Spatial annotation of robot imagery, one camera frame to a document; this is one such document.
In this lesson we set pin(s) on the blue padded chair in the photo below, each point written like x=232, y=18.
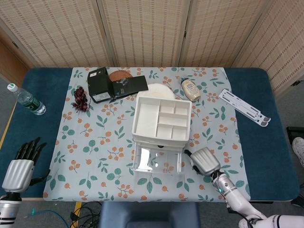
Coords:
x=147, y=216

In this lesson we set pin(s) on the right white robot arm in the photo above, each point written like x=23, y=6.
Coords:
x=234, y=197

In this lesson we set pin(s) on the clear plastic water bottle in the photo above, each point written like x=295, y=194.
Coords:
x=28, y=101

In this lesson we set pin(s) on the black cardboard box with label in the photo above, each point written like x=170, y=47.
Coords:
x=99, y=85

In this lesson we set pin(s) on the white folding laptop stand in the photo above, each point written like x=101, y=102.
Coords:
x=237, y=102

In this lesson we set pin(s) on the black floor stand base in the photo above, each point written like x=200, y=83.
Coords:
x=295, y=131

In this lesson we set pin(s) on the woven bamboo folding screen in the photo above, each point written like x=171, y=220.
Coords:
x=142, y=31

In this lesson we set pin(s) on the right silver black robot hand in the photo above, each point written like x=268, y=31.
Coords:
x=205, y=161

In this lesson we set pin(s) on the cream squeeze sauce bottle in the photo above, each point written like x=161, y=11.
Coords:
x=191, y=91

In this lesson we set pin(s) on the floral leaf-print tablecloth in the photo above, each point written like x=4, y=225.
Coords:
x=95, y=133

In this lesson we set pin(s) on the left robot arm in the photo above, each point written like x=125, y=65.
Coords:
x=8, y=209

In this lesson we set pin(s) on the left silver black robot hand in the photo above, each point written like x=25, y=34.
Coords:
x=17, y=175

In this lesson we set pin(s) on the brown wooden door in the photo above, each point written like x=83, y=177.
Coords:
x=9, y=64

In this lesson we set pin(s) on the flat black printed sleeve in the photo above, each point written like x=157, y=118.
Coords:
x=133, y=84

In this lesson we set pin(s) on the white drawer organizer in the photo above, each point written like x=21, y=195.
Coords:
x=145, y=116

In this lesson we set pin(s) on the dark red grape bunch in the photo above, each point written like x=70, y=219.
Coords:
x=79, y=97

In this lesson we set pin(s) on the white sneaker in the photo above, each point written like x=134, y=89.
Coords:
x=298, y=149

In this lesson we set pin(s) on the round white plate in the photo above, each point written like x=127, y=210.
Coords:
x=159, y=90

